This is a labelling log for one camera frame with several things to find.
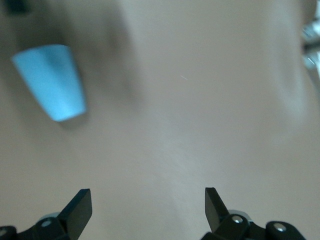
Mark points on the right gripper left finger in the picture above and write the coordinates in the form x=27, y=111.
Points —
x=77, y=215

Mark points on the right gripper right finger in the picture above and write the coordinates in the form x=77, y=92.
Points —
x=215, y=212

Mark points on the light blue cup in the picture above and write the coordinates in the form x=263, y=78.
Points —
x=53, y=82

